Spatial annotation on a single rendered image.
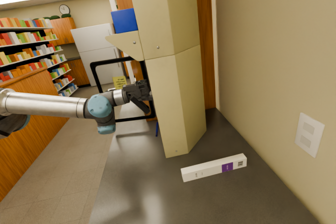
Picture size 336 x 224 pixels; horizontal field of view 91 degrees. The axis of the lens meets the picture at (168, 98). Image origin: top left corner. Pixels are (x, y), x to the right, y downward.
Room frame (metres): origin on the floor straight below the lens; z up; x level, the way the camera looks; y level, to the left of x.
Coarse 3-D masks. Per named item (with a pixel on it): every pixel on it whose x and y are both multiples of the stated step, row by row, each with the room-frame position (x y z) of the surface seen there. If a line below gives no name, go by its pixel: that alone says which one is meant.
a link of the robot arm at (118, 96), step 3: (114, 90) 0.73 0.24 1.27; (117, 90) 0.72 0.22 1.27; (120, 90) 0.72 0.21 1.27; (114, 93) 0.71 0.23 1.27; (117, 93) 0.70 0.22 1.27; (120, 93) 0.70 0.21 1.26; (114, 96) 0.70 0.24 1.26; (117, 96) 0.70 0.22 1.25; (120, 96) 0.70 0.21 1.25; (123, 96) 0.70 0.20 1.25; (114, 99) 0.69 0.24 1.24; (117, 99) 0.69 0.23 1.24; (120, 99) 0.69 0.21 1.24; (123, 99) 0.70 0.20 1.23; (117, 102) 0.69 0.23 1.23; (120, 102) 0.69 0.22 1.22; (123, 102) 0.70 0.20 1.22; (117, 105) 0.71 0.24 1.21
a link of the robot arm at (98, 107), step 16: (0, 96) 0.53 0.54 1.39; (16, 96) 0.54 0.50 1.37; (32, 96) 0.55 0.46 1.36; (48, 96) 0.56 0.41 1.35; (64, 96) 0.58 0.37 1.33; (96, 96) 0.56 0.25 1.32; (0, 112) 0.52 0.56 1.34; (16, 112) 0.53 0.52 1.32; (32, 112) 0.53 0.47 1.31; (48, 112) 0.53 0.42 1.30; (64, 112) 0.53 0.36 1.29; (80, 112) 0.53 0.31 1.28; (96, 112) 0.51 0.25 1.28; (112, 112) 0.60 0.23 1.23
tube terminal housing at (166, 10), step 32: (160, 0) 0.60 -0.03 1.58; (192, 0) 0.73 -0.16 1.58; (160, 32) 0.60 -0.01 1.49; (192, 32) 0.71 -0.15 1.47; (160, 64) 0.60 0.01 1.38; (192, 64) 0.69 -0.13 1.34; (160, 96) 0.60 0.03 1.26; (192, 96) 0.67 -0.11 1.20; (160, 128) 0.60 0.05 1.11; (192, 128) 0.65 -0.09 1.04
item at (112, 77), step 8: (104, 64) 0.93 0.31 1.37; (112, 64) 0.92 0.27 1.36; (120, 64) 0.92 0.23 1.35; (128, 64) 0.91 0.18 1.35; (136, 64) 0.91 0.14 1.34; (144, 64) 0.91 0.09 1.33; (96, 72) 0.93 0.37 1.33; (104, 72) 0.93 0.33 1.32; (112, 72) 0.93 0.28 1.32; (120, 72) 0.92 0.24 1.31; (128, 72) 0.92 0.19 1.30; (136, 72) 0.91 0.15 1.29; (104, 80) 0.93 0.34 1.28; (112, 80) 0.93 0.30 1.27; (120, 80) 0.92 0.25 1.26; (128, 80) 0.92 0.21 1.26; (136, 80) 0.91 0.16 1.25; (104, 88) 0.93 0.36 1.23; (112, 88) 0.93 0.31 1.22; (120, 88) 0.92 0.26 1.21; (128, 104) 0.92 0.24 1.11; (120, 112) 0.93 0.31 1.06; (128, 112) 0.92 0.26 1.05; (136, 112) 0.92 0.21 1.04; (144, 112) 0.91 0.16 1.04
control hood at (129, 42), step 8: (128, 32) 0.60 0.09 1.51; (136, 32) 0.60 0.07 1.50; (112, 40) 0.59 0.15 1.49; (120, 40) 0.60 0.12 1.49; (128, 40) 0.60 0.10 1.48; (136, 40) 0.60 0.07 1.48; (120, 48) 0.59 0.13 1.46; (128, 48) 0.60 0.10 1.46; (136, 48) 0.60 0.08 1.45; (136, 56) 0.60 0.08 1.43
